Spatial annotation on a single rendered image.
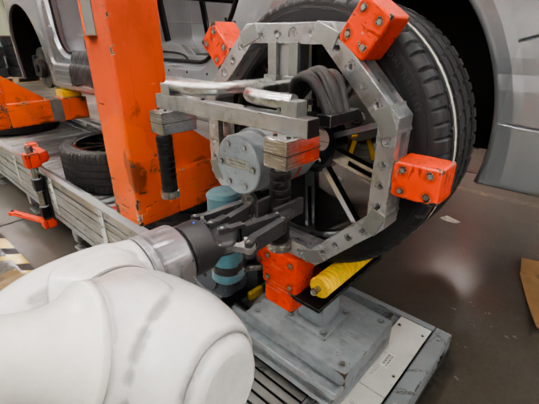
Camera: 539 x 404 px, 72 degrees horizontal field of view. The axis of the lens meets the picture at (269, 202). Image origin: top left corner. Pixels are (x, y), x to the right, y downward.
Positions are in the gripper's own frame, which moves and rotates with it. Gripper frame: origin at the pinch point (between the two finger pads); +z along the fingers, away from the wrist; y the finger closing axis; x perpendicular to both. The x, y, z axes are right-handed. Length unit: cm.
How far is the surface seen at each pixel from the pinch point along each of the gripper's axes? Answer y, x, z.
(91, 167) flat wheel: -165, -39, 33
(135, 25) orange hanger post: -66, 29, 15
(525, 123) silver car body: 24, 8, 59
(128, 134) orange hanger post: -66, 0, 8
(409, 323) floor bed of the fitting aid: 2, -75, 75
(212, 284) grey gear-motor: -50, -54, 22
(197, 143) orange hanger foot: -68, -8, 34
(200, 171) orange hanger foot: -66, -18, 33
